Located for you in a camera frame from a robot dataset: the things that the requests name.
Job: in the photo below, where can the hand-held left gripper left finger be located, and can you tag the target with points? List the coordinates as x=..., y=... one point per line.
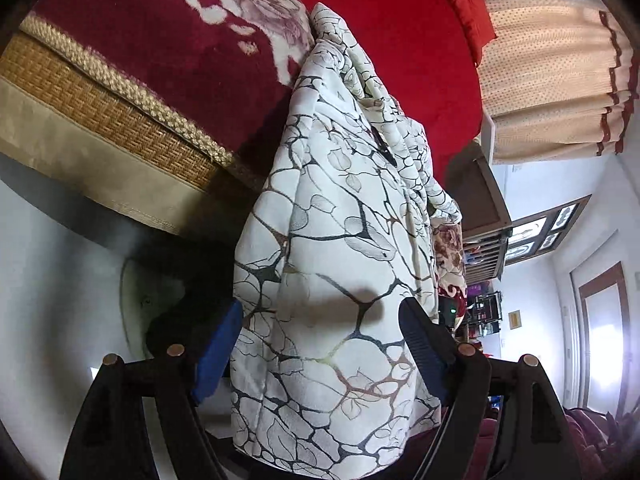
x=217, y=357

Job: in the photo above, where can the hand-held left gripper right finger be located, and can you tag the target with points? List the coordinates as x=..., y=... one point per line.
x=424, y=347

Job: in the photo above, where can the white branch-patterned garment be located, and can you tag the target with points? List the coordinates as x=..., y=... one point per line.
x=330, y=260

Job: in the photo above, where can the cluttered shelf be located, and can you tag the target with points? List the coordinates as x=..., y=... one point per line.
x=484, y=315

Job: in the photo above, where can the wooden headboard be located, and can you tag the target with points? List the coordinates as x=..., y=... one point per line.
x=480, y=200

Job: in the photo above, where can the wooden framed window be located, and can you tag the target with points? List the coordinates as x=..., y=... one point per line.
x=545, y=232

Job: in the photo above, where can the wooden framed door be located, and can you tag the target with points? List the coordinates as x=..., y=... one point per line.
x=600, y=330

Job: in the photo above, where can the dark red sofa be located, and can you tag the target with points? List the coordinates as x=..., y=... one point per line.
x=592, y=440

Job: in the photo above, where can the beige mattress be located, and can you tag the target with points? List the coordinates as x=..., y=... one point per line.
x=100, y=175

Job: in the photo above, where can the red bedsheet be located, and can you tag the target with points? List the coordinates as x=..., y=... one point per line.
x=400, y=35

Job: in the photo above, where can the cream dotted curtain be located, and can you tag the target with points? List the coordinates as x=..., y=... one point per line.
x=550, y=60

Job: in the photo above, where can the dark red floral blanket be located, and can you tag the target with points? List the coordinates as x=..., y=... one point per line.
x=165, y=45

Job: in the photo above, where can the red pillow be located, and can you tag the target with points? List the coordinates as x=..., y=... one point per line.
x=467, y=5

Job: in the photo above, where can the yellow wall picture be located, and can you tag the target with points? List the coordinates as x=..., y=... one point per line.
x=514, y=320

